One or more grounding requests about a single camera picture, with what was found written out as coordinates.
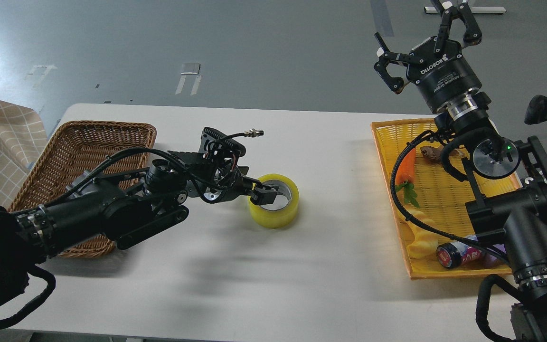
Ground small dark jar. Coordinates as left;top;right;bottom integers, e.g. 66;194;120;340
435;241;484;270

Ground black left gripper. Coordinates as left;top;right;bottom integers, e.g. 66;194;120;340
202;169;279;206

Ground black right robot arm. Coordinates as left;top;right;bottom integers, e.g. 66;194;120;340
374;0;547;342

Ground white stand base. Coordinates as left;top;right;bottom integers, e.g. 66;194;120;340
423;0;507;16

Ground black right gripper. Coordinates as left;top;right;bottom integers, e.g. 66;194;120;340
374;0;483;114

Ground yellow plastic basket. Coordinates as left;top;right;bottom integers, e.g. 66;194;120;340
371;118;511;279

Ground yellow toy croissant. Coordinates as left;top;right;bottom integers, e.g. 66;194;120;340
394;209;439;260

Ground yellow tape roll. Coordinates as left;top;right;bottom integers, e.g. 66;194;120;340
247;173;300;228

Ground beige checkered cloth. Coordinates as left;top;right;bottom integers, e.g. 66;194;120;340
0;100;48;208

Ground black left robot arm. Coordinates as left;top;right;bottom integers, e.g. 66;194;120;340
0;127;290;330

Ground brown toy animal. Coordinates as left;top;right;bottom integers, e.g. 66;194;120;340
419;145;465;164

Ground purple foam block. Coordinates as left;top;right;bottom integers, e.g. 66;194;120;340
482;244;506;268

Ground brown wicker basket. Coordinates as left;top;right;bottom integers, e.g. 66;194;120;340
4;121;156;263

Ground orange toy carrot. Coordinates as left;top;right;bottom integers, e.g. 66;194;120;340
395;149;420;208

